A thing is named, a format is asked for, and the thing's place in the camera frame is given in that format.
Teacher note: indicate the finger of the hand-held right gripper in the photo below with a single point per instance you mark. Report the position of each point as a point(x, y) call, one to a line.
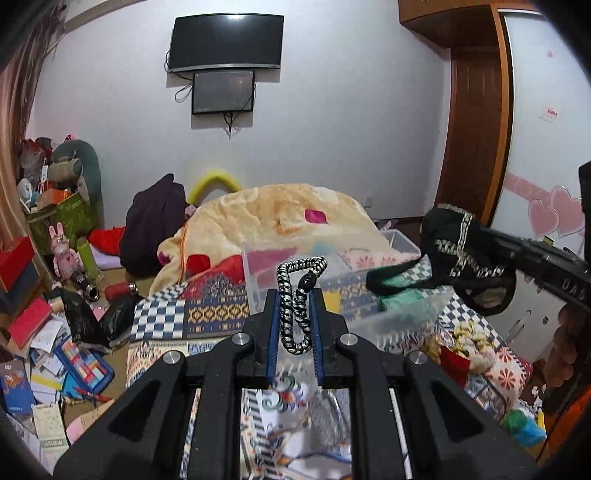
point(545, 265)

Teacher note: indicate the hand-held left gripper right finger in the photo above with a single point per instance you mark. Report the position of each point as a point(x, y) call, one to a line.
point(318, 332)

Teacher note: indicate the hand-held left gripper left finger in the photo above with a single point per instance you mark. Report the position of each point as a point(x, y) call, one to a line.
point(275, 332)

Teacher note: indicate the clear plastic storage box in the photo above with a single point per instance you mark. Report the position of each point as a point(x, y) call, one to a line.
point(369, 318)

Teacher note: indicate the black garment with gold trim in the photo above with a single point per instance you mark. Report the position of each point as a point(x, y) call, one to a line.
point(450, 240)

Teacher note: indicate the patterned bedsheet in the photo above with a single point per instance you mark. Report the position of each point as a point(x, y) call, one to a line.
point(212, 314)

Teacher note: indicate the white door with pink hearts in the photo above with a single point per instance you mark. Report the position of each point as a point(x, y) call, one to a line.
point(549, 138)

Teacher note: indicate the teal cloth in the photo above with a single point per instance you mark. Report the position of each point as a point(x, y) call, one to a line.
point(401, 304)

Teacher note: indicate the brown plush toy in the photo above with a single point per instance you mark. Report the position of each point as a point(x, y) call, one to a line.
point(570, 350)

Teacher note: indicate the yellow plush cloth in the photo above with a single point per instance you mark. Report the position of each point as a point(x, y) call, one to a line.
point(471, 341)

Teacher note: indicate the yellow plush blanket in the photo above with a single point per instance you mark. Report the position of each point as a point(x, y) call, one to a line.
point(258, 217)

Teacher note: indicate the red thermos bottle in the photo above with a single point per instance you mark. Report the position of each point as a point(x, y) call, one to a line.
point(119, 291)

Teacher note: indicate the green and blue toy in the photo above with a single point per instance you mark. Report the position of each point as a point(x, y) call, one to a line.
point(524, 427)

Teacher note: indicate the yellow foam tube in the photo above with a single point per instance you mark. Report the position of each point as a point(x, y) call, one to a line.
point(213, 181)

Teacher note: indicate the dark purple jacket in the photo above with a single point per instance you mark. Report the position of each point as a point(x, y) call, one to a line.
point(154, 221)

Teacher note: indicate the black plastic bag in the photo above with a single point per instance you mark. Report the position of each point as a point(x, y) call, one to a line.
point(92, 318)

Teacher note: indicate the red cloth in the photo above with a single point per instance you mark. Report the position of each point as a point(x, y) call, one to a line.
point(105, 240)

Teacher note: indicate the blue pencil case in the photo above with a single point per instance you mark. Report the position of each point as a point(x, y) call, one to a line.
point(83, 367)

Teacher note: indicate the green cylinder bottle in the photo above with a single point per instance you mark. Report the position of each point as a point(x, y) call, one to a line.
point(87, 256)

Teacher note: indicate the pink rabbit plush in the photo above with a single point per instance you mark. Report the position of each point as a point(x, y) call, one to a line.
point(64, 251)

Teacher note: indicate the green cardboard box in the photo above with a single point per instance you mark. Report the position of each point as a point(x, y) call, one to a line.
point(64, 219)

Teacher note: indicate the pile of scattered papers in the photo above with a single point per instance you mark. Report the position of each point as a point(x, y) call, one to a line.
point(39, 392)

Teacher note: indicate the red book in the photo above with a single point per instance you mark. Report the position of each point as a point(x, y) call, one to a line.
point(30, 321)

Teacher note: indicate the grey plush cushion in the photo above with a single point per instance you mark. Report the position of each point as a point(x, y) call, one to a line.
point(90, 166)

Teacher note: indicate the red box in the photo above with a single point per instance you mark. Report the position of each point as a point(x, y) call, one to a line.
point(16, 265)

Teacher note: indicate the small black wall monitor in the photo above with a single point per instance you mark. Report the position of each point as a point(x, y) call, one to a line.
point(224, 92)

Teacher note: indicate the large black wall television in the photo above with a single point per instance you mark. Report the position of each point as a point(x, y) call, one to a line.
point(226, 41)

